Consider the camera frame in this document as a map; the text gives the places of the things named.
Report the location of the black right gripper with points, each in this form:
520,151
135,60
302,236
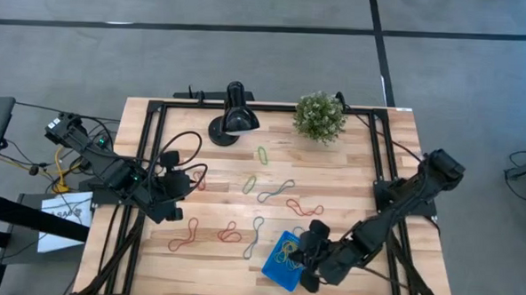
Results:
316,256

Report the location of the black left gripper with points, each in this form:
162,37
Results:
172,185

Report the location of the small red rubber band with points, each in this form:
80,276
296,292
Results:
196,175

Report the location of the blue plastic slotted bin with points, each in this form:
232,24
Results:
275,272

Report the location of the long red rubber band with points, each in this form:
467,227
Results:
190,233

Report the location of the dark green rubber band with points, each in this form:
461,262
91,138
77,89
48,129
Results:
259,152

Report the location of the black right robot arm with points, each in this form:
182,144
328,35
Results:
402,207

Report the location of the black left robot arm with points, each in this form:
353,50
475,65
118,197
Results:
106,167

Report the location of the black desk lamp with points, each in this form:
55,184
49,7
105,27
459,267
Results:
235,115

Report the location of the white paper sheet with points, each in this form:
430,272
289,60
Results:
64,210

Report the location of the small artificial green plant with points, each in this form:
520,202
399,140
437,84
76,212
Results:
320,118

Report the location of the black side table beam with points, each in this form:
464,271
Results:
33,217

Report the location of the black aluminium table frame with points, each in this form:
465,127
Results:
264,108

